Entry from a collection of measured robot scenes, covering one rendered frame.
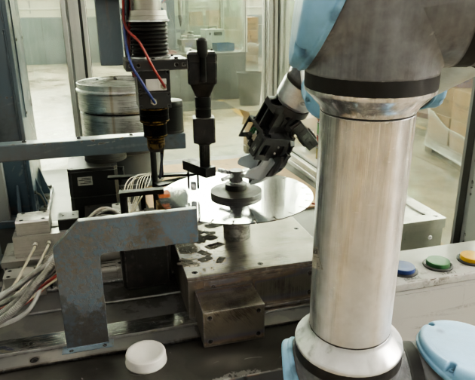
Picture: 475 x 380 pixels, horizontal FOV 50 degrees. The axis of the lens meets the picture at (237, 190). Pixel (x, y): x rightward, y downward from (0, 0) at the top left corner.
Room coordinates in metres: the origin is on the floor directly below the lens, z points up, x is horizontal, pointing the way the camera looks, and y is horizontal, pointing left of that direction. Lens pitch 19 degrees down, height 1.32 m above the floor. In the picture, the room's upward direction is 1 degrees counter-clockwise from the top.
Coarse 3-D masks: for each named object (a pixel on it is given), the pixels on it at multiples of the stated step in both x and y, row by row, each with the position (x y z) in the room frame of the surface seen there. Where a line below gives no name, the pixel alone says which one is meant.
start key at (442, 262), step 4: (428, 256) 0.82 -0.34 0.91; (432, 256) 0.82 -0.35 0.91; (436, 256) 0.82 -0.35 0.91; (440, 256) 0.82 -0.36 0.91; (428, 260) 0.80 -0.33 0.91; (432, 260) 0.80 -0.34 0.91; (436, 260) 0.80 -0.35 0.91; (440, 260) 0.80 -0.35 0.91; (444, 260) 0.80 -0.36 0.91; (448, 260) 0.80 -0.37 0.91; (428, 264) 0.80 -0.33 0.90; (432, 264) 0.79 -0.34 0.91; (436, 264) 0.79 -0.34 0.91; (440, 264) 0.79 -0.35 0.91; (444, 264) 0.79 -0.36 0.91; (448, 264) 0.79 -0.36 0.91; (440, 268) 0.79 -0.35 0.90; (444, 268) 0.79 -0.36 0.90
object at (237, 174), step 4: (220, 168) 1.07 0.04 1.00; (232, 168) 1.05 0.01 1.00; (236, 168) 1.05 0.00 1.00; (244, 168) 1.07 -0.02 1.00; (248, 168) 1.07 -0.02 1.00; (220, 172) 1.06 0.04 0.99; (224, 172) 1.05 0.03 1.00; (228, 172) 1.05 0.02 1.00; (232, 172) 1.03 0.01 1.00; (236, 172) 1.03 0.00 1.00; (240, 172) 1.03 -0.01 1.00; (244, 172) 1.06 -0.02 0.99; (224, 176) 1.01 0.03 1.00; (228, 176) 1.02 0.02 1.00; (232, 176) 1.02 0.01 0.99; (236, 176) 1.03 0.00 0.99; (240, 176) 1.03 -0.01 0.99; (244, 176) 1.02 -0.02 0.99; (224, 180) 1.00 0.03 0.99; (232, 180) 1.03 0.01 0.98; (236, 180) 1.03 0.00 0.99; (240, 180) 1.03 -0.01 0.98; (232, 184) 1.03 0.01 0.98; (236, 184) 1.03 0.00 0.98
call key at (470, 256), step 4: (464, 252) 0.84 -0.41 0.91; (468, 252) 0.84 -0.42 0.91; (472, 252) 0.84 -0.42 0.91; (460, 256) 0.83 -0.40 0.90; (464, 256) 0.82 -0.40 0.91; (468, 256) 0.82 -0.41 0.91; (472, 256) 0.82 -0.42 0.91; (464, 260) 0.81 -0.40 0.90; (468, 260) 0.81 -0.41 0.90; (472, 260) 0.81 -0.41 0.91
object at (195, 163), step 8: (200, 152) 0.99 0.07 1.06; (208, 152) 0.99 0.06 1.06; (184, 160) 1.04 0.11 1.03; (192, 160) 1.04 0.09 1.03; (200, 160) 0.99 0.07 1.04; (208, 160) 0.99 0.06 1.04; (184, 168) 1.03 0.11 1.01; (192, 168) 1.01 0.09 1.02; (200, 168) 0.99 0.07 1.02; (208, 168) 0.98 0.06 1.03; (208, 176) 0.98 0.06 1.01
